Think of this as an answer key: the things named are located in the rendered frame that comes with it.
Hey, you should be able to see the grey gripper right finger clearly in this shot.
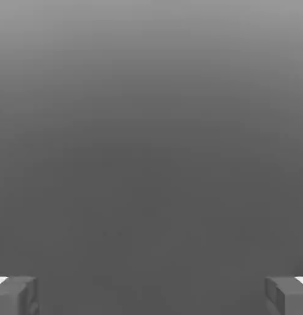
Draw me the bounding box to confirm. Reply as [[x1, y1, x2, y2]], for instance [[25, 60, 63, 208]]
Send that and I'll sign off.
[[264, 275, 303, 315]]

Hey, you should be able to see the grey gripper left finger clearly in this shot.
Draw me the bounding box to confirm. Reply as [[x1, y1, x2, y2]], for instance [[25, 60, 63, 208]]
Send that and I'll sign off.
[[0, 275, 41, 315]]

